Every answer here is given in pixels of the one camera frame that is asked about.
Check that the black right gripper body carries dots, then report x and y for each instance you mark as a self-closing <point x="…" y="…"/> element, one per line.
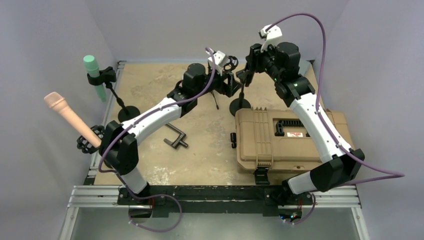
<point x="269" y="53"/>

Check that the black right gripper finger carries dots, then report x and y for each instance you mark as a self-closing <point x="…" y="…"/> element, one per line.
<point x="254" y="59"/>
<point x="245" y="76"/>

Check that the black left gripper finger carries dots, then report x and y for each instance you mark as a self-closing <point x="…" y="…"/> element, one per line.
<point x="229" y="87"/>
<point x="231" y="79"/>

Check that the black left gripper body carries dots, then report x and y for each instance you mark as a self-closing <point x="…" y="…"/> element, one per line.
<point x="217" y="79"/>

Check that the black round base clip stand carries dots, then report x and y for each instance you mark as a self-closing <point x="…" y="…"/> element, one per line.
<point x="239" y="103"/>

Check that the black tripod shock mount stand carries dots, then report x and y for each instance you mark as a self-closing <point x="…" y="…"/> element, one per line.
<point x="231" y="65"/>

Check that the pink microphone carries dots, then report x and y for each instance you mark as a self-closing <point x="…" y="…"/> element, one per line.
<point x="59" y="104"/>

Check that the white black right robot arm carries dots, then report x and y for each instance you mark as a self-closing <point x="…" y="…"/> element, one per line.
<point x="340" y="162"/>

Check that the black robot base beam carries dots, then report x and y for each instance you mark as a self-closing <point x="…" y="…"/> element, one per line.
<point x="267" y="200"/>

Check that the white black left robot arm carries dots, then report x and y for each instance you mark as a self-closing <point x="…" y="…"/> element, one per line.
<point x="120" y="141"/>

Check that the black clip stand green mic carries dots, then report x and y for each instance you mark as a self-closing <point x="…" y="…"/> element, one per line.
<point x="127" y="112"/>

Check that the green microphone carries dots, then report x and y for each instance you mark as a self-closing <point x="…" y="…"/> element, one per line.
<point x="93" y="72"/>

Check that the tan hard plastic case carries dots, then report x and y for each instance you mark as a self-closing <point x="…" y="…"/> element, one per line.
<point x="275" y="140"/>

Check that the black metal clamp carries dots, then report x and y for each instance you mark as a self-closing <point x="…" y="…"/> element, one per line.
<point x="180" y="137"/>

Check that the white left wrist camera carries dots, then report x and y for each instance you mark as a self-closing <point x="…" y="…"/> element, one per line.
<point x="218" y="60"/>

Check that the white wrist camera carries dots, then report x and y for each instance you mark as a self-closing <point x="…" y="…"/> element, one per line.
<point x="218" y="60"/>
<point x="272" y="36"/>

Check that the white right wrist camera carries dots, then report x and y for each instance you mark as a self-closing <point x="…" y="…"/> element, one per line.
<point x="272" y="36"/>

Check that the black shock mount round stand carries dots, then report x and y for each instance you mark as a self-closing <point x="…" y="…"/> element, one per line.
<point x="85" y="146"/>

